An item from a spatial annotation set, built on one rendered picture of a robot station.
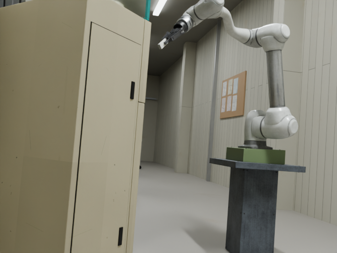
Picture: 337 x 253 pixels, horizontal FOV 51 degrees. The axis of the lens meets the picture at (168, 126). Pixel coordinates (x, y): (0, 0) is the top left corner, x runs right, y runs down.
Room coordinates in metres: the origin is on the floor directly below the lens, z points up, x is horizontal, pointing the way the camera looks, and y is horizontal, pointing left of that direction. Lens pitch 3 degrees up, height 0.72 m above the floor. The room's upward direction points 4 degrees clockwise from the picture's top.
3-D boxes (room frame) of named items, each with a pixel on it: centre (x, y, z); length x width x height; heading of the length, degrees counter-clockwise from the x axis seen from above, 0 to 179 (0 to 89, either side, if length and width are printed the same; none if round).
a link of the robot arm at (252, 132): (2.53, -0.63, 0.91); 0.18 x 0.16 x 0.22; 36
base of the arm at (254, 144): (2.56, -0.62, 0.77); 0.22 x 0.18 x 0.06; 23
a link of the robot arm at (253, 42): (2.43, -0.56, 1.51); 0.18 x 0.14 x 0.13; 126
